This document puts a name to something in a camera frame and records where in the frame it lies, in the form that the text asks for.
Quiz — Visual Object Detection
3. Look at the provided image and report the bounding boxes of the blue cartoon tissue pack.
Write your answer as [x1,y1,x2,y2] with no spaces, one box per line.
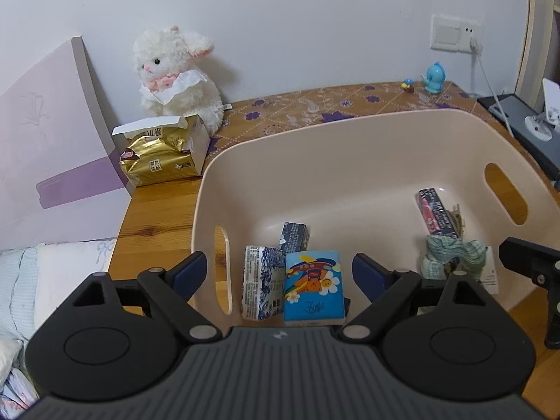
[283,251,347,326]

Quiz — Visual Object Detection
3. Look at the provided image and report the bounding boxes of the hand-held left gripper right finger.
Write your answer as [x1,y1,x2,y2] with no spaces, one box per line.
[341,251,528,342]

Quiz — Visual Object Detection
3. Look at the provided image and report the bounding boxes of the small dark printed box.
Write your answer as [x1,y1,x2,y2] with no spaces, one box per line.
[279,222,311,254]

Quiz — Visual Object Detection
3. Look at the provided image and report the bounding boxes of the floral printed cloth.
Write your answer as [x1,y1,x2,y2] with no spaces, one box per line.
[0,367,39,418]

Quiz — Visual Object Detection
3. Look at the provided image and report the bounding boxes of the white quilted blanket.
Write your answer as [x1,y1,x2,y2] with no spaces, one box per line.
[0,246,42,346]

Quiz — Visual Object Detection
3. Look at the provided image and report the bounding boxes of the white box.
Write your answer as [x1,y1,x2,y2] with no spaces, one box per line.
[475,246,500,295]

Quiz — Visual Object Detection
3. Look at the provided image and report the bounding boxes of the grey laptop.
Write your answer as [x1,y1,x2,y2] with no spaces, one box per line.
[490,96,560,150]

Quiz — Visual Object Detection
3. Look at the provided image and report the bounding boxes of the blue toy figure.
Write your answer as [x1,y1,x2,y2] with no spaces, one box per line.
[422,62,445,95]

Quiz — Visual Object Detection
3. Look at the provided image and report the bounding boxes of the white plush lamb toy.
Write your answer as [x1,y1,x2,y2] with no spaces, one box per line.
[132,25,225,136]

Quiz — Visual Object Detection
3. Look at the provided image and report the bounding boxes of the pink purple bed headboard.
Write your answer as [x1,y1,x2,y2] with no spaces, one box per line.
[0,36,134,251]

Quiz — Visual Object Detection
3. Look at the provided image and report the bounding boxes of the white power plug cable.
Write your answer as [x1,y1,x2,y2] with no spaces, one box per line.
[469,37,518,141]

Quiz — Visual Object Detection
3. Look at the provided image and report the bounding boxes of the brown floral table mat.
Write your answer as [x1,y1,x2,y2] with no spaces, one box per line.
[205,81,493,163]

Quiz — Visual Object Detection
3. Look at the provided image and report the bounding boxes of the green checked cloth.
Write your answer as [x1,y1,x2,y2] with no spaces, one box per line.
[421,235,488,279]

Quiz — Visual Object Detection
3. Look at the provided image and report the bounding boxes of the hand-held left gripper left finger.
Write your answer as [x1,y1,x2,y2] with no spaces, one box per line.
[30,251,222,344]

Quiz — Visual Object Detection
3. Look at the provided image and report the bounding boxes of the white pillow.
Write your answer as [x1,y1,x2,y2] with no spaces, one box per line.
[34,239,117,330]

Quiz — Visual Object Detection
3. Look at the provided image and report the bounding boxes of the black flat device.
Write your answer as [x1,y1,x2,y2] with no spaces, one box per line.
[477,94,560,190]

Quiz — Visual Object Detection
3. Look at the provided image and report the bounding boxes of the white wall switch socket panel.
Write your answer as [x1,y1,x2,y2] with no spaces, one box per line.
[431,14,484,54]

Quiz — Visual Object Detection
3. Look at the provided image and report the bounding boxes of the blue white patterned tissue pack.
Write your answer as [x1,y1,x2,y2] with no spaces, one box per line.
[241,245,287,321]

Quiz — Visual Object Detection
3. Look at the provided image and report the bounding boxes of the white phone stand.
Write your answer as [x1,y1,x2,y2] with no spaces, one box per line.
[524,78,560,141]

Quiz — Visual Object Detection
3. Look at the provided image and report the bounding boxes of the beige plastic storage bin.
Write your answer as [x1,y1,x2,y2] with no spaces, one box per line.
[191,108,560,327]

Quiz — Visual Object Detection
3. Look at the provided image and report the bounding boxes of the gold tissue box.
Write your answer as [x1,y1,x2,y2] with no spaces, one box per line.
[111,114,211,187]

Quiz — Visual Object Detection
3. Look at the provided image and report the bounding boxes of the beige shelf cabinet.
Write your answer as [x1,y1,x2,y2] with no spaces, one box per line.
[516,0,560,106]

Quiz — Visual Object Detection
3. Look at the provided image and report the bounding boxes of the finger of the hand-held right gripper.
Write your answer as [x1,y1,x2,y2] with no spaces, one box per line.
[499,236,560,351]

